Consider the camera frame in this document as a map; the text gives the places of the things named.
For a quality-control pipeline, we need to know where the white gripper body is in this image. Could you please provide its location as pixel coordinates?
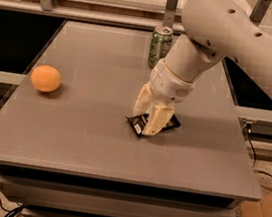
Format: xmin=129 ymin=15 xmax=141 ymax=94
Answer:
xmin=149 ymin=59 xmax=195 ymax=103

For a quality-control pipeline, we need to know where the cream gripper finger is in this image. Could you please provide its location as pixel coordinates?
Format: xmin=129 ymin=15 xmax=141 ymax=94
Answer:
xmin=133 ymin=84 xmax=154 ymax=116
xmin=142 ymin=102 xmax=175 ymax=136

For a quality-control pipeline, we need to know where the black rxbar chocolate wrapper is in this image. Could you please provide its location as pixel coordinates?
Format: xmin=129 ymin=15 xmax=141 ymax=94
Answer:
xmin=122 ymin=107 xmax=182 ymax=143

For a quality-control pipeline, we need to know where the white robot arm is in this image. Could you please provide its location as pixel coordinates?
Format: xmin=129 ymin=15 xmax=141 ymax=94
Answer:
xmin=133 ymin=0 xmax=272 ymax=136

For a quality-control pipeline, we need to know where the green soda can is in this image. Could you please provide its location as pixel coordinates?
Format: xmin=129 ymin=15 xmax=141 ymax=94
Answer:
xmin=148 ymin=25 xmax=174 ymax=68

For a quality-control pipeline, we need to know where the orange fruit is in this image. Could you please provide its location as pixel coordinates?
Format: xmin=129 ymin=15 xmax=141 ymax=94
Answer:
xmin=30 ymin=65 xmax=61 ymax=93

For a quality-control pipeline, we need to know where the black cable right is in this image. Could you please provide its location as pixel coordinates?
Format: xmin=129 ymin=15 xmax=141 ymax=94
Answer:
xmin=237 ymin=122 xmax=272 ymax=184

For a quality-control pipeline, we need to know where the middle metal frame post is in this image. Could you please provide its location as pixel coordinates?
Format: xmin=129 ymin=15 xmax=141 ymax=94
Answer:
xmin=162 ymin=0 xmax=178 ymax=28

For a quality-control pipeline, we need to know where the right metal frame post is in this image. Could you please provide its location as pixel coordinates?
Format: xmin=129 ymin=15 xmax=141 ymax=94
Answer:
xmin=250 ymin=0 xmax=272 ymax=26

